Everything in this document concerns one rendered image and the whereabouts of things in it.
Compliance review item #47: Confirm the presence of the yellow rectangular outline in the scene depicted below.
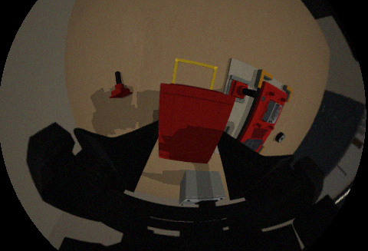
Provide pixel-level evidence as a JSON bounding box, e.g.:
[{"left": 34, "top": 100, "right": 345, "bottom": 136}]
[{"left": 172, "top": 58, "right": 218, "bottom": 89}]

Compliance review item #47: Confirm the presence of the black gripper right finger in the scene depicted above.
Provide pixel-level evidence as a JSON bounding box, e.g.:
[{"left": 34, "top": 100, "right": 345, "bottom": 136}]
[{"left": 218, "top": 132, "right": 295, "bottom": 201}]

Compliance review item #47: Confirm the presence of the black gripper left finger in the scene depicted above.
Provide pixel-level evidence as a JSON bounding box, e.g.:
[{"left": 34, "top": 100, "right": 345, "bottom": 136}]
[{"left": 74, "top": 120, "right": 159, "bottom": 193}]

